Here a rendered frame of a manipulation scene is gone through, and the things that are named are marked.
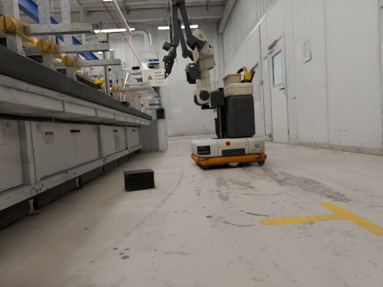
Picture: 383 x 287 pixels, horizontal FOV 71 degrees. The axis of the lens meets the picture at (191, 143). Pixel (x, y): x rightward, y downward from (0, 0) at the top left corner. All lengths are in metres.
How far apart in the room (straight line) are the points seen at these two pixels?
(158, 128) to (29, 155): 3.92
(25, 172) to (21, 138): 0.18
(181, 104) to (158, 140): 6.47
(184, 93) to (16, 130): 10.42
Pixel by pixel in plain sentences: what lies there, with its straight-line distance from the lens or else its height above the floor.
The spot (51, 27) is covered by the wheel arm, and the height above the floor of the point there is 0.81.
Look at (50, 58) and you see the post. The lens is 1.42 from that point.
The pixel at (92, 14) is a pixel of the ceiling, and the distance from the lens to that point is 11.75.
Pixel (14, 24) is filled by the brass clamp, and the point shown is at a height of 0.80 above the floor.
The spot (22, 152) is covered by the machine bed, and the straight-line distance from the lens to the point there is 1.61.
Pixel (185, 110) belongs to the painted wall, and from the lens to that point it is 11.66.
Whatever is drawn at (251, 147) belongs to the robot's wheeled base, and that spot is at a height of 0.19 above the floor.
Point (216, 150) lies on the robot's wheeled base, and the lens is 2.53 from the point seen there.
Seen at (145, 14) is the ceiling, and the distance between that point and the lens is 11.36.
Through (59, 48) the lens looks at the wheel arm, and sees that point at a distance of 1.46.
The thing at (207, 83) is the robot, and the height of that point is 0.84.
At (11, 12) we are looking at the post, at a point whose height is 0.85.
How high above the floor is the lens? 0.40
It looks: 3 degrees down
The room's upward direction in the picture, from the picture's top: 4 degrees counter-clockwise
